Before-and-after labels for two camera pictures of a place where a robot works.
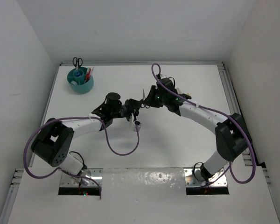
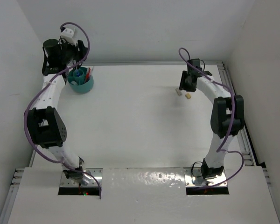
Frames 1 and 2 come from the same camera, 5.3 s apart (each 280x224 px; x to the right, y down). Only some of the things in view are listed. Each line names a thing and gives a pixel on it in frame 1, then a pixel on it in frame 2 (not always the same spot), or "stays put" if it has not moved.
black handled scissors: x=143 y=104 to x=76 y=64
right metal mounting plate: x=193 y=177 stays put
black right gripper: x=150 y=100 to x=183 y=86
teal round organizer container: x=82 y=87 stays put
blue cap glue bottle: x=78 y=73 stays put
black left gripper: x=133 y=105 to x=80 y=51
